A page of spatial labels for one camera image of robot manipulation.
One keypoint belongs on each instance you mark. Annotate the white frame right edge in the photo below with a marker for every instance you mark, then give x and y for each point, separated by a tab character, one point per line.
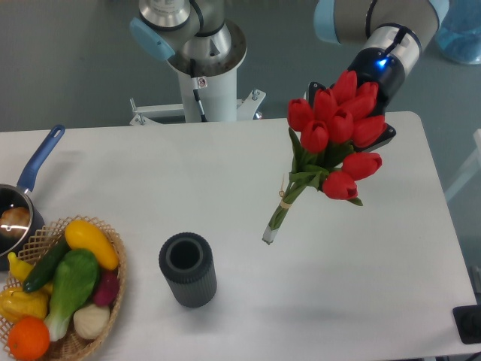
465	172

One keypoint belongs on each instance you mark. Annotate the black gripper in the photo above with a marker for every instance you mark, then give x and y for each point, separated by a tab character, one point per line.
373	65

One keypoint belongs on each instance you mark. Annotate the green bok choy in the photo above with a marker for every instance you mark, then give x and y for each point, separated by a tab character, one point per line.
73	283

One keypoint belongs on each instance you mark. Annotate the green cucumber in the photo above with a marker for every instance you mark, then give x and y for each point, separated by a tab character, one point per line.
45	268

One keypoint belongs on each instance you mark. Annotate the dark grey ribbed vase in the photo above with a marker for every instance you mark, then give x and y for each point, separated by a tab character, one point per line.
187	264

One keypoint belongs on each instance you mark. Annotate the red tulip bouquet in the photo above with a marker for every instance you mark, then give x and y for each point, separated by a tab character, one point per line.
328	136

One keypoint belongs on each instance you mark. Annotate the purple radish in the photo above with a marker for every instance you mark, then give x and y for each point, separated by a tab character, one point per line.
107	289

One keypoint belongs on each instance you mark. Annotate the orange fruit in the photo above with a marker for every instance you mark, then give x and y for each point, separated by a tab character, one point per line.
29	339

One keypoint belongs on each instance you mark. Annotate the yellow banana pepper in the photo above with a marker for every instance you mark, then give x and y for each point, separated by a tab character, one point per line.
20	269

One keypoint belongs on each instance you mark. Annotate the white garlic bulb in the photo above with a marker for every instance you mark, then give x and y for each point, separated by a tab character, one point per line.
90	321

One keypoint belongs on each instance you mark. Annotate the yellow squash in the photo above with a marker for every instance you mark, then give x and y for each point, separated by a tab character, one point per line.
81	234

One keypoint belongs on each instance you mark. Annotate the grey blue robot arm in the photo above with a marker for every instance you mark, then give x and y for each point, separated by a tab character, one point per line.
401	28

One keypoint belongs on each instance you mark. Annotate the yellow pumpkin gourd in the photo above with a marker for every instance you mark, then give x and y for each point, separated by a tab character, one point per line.
16	304

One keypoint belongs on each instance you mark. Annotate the brown bread in pan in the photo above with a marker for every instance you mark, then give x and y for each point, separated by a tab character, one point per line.
15	222

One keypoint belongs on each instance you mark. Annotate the black device at edge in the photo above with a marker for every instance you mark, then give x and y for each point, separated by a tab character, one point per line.
467	320

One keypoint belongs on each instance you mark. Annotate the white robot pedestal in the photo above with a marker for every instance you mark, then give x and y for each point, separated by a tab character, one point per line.
206	70

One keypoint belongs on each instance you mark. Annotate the blue handled saucepan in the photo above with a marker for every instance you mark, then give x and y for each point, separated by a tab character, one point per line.
18	195

